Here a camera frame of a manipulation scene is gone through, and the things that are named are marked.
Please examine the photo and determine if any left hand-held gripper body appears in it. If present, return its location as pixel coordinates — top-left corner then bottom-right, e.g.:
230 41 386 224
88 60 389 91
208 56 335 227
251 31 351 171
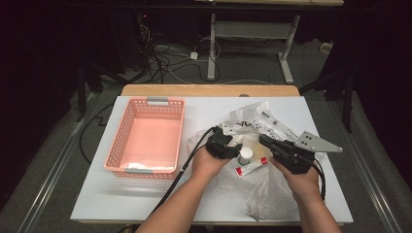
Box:
204 122 242 160

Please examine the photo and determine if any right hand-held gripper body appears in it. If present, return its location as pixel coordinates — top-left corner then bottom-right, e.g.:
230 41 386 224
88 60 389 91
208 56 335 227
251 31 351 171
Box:
271 130 344 175

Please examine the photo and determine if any red-capped white tube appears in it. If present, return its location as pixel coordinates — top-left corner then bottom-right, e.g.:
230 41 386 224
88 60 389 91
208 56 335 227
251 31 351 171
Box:
234 156 269 179

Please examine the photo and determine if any clear plastic bag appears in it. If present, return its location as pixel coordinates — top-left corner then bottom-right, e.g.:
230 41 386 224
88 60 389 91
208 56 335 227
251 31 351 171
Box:
187 100 325 222

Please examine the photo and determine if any pink plastic basket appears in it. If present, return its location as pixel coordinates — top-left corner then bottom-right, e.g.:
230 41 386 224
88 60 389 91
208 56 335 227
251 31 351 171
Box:
103 96 187 181

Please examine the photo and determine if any person's left hand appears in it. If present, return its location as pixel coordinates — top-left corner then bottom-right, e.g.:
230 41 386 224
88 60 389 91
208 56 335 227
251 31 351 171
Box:
191 145 232 183

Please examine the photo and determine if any person's right hand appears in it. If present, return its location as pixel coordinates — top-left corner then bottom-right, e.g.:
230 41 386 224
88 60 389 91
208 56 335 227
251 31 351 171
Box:
269 156 321 204

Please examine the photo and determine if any white table mat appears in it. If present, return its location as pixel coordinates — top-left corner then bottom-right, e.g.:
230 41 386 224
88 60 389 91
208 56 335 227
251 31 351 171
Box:
70 95 354 224

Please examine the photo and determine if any black metal stand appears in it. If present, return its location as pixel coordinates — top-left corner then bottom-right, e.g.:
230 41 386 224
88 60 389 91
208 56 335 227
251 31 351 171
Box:
299 69 355 134
76 61 130 123

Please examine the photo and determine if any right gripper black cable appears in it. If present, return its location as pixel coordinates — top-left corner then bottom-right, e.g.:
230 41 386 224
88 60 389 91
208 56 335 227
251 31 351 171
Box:
310 158 326 202

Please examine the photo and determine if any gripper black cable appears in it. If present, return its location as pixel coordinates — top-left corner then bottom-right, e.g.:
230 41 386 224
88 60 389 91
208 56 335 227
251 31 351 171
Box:
118 126 218 233
310 158 326 202

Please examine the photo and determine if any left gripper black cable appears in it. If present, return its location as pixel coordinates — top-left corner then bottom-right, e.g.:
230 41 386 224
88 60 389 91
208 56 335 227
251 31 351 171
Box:
118 126 218 233

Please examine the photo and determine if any metal floor rail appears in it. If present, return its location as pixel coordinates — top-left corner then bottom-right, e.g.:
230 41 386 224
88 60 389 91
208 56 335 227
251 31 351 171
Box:
326 93 402 233
17 93 98 233

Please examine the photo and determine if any tangle of floor cables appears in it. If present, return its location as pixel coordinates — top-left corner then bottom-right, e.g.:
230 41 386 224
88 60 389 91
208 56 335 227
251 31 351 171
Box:
139 22 222 85

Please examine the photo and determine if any white desk frame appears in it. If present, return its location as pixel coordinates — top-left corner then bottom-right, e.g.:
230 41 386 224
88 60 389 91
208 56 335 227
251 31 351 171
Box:
207 13 300 84

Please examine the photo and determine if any black floor cable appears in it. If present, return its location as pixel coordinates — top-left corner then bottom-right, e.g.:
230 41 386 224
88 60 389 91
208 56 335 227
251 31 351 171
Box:
79 101 116 164

